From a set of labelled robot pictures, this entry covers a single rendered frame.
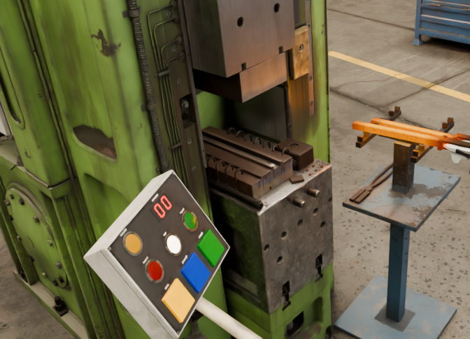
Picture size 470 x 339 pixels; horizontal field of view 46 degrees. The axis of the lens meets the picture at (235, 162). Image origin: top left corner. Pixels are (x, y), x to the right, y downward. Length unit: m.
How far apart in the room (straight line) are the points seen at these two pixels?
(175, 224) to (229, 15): 0.58
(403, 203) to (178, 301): 1.08
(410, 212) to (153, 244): 1.08
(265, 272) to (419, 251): 1.32
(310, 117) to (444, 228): 1.34
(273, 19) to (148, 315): 0.90
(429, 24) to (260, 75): 4.25
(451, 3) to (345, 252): 3.22
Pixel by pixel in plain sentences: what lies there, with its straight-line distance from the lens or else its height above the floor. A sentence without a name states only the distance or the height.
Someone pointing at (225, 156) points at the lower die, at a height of 0.99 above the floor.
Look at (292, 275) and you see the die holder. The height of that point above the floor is 0.56.
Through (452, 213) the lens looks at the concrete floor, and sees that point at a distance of 3.36.
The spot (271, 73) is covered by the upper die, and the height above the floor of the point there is 1.32.
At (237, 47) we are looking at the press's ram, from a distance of 1.58.
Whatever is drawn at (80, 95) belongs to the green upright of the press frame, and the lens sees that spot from 1.89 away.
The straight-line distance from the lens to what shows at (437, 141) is 1.91.
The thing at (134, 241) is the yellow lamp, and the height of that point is 1.17.
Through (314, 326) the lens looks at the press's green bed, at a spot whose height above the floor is 0.16.
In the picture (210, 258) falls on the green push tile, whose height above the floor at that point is 1.00.
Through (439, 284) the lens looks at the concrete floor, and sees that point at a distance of 2.89.
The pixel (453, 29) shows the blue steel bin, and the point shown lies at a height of 0.21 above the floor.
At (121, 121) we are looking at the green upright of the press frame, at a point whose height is 1.29.
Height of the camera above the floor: 1.94
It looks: 30 degrees down
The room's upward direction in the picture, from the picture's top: 7 degrees counter-clockwise
